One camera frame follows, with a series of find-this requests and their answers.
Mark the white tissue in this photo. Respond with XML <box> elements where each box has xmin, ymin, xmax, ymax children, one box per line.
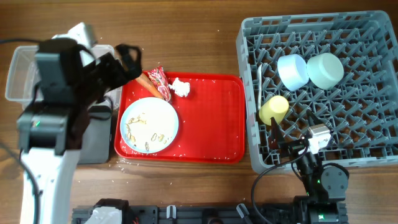
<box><xmin>169</xmin><ymin>78</ymin><xmax>190</xmax><ymax>97</ymax></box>

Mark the orange carrot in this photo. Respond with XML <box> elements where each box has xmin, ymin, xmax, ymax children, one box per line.
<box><xmin>136</xmin><ymin>73</ymin><xmax>164</xmax><ymax>100</ymax></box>

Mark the red snack wrapper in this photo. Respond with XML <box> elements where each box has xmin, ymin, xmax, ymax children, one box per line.
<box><xmin>148</xmin><ymin>66</ymin><xmax>172</xmax><ymax>102</ymax></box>

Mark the clear plastic bin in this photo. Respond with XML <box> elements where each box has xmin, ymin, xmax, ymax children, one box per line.
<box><xmin>5</xmin><ymin>45</ymin><xmax>122</xmax><ymax>110</ymax></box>

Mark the grey dishwasher rack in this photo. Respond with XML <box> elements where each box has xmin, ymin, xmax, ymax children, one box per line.
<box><xmin>236</xmin><ymin>11</ymin><xmax>397</xmax><ymax>173</ymax></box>

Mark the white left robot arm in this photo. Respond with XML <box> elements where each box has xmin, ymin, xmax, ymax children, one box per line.
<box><xmin>17</xmin><ymin>38</ymin><xmax>127</xmax><ymax>223</ymax></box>

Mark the red plastic tray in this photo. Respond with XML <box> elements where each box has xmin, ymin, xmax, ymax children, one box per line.
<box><xmin>114</xmin><ymin>72</ymin><xmax>246</xmax><ymax>164</ymax></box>

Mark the black plastic bin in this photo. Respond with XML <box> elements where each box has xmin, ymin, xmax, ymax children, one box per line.
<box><xmin>78</xmin><ymin>105</ymin><xmax>112</xmax><ymax>165</ymax></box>

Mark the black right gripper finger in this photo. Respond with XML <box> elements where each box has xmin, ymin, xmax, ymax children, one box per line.
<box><xmin>306</xmin><ymin>110</ymin><xmax>325</xmax><ymax>126</ymax></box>
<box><xmin>271</xmin><ymin>117</ymin><xmax>285</xmax><ymax>145</ymax></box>

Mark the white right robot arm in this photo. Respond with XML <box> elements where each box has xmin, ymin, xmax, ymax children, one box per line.
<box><xmin>251</xmin><ymin>111</ymin><xmax>349</xmax><ymax>223</ymax></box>

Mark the light blue bowl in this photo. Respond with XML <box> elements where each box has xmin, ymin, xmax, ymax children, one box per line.
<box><xmin>277</xmin><ymin>54</ymin><xmax>309</xmax><ymax>91</ymax></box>

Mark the white plastic spoon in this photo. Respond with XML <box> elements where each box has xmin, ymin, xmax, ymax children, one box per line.
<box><xmin>257</xmin><ymin>64</ymin><xmax>262</xmax><ymax>110</ymax></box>

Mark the green bowl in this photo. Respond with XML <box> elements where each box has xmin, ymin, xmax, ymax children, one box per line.
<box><xmin>307</xmin><ymin>53</ymin><xmax>344</xmax><ymax>90</ymax></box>

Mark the blue plate with rice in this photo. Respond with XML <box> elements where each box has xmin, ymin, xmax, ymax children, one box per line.
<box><xmin>119</xmin><ymin>97</ymin><xmax>179</xmax><ymax>154</ymax></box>

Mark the yellow plastic cup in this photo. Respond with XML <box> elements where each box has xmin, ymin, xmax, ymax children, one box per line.
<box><xmin>259</xmin><ymin>95</ymin><xmax>289</xmax><ymax>126</ymax></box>

